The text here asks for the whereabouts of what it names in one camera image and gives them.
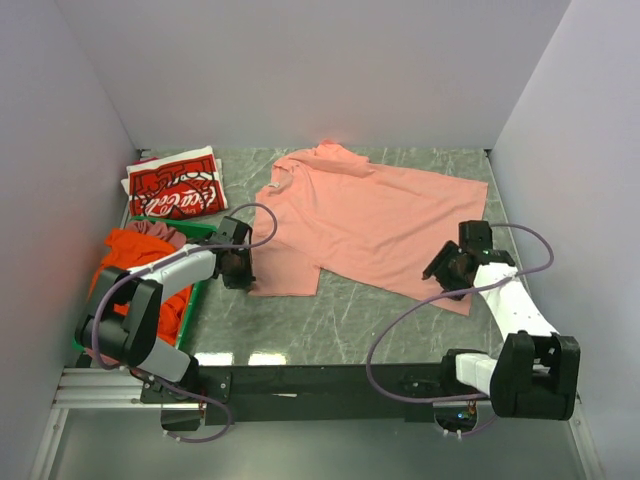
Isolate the pink t-shirt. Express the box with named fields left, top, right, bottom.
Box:
left=251, top=142, right=488, bottom=300

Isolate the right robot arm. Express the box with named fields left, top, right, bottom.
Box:
left=423, top=220, right=581, bottom=421

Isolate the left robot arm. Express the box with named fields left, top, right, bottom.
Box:
left=74, top=216, right=255, bottom=402

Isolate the green plastic bin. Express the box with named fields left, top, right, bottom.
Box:
left=89, top=217, right=216, bottom=346

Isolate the mauve t-shirt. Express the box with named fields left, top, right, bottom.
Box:
left=125, top=220, right=187, bottom=249

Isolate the folded red coca-cola t-shirt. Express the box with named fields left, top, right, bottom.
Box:
left=121, top=146, right=228, bottom=220

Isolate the orange t-shirt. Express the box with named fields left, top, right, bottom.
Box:
left=87, top=227, right=196, bottom=351

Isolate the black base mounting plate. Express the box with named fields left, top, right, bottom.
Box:
left=139, top=364, right=500, bottom=434

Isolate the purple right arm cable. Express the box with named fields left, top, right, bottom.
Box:
left=365, top=223, right=556, bottom=439

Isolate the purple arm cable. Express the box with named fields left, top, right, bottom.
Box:
left=91, top=202, right=279, bottom=444
left=365, top=223, right=556, bottom=439

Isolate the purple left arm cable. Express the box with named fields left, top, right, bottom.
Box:
left=91, top=202, right=279, bottom=444

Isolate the aluminium rail frame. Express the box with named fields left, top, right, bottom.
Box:
left=31, top=358, right=581, bottom=479

